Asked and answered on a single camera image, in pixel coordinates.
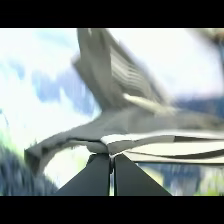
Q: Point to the grey striped garment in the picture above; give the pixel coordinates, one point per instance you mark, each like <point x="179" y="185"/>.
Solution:
<point x="126" y="110"/>

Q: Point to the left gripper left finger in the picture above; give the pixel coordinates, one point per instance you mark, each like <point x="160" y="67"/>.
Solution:
<point x="93" y="178"/>

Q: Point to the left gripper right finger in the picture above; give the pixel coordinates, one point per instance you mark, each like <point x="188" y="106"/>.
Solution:
<point x="133" y="180"/>

